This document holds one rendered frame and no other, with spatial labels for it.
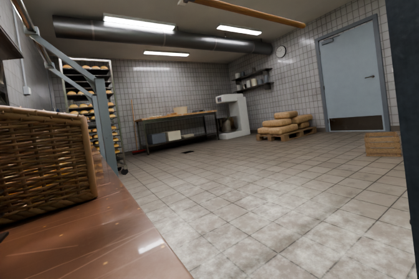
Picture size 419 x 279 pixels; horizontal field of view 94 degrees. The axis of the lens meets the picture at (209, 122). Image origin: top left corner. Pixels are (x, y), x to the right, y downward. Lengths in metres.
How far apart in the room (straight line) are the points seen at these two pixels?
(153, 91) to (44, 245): 5.78
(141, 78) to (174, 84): 1.00
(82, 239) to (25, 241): 0.08
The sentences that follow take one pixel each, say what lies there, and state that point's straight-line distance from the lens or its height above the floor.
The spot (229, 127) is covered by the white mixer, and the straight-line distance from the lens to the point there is 5.76.
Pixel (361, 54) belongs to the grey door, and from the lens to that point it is 5.01.
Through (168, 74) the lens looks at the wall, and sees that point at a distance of 6.30.
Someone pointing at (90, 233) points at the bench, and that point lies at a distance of 0.31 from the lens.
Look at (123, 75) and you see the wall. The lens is 5.94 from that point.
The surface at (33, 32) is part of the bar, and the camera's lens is 1.14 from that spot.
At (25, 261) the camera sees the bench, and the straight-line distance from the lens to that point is 0.30.
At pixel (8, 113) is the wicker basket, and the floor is 0.75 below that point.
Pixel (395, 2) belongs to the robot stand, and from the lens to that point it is 0.41.
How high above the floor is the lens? 0.70
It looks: 1 degrees down
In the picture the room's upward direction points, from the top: 8 degrees counter-clockwise
